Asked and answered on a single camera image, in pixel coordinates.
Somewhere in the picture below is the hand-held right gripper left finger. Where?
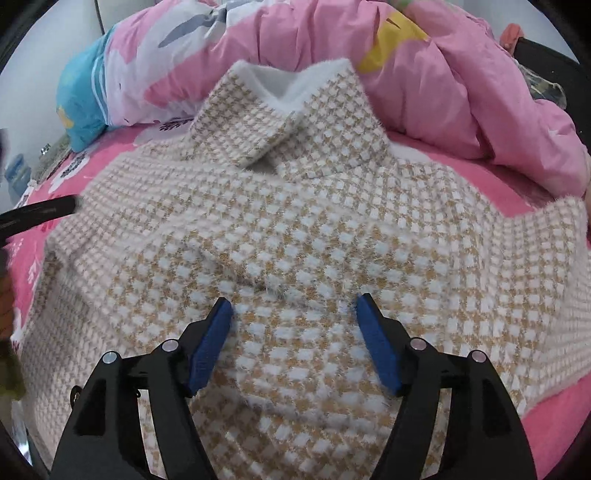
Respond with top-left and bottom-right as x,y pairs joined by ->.
48,298 -> 234,480

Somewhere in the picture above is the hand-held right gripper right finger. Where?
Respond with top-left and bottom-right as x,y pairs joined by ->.
355,293 -> 539,480

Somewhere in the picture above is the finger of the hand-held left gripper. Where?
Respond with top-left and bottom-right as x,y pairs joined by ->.
0,196 -> 78,238

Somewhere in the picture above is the beige white checked sweater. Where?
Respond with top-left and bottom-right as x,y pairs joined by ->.
21,58 -> 591,480

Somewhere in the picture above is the blue water jug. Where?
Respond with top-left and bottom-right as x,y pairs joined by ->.
4,154 -> 33,195

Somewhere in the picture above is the blue pillow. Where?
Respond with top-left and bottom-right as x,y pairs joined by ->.
55,28 -> 116,153

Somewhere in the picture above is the pink floral bed sheet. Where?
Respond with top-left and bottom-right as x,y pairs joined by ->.
9,117 -> 591,480

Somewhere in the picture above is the pink floral quilt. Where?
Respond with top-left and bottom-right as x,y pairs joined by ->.
104,0 -> 591,195

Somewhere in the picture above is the clear plastic bag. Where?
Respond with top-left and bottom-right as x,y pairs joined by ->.
522,65 -> 570,108

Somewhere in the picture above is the orange cloth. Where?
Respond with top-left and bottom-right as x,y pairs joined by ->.
499,23 -> 526,52

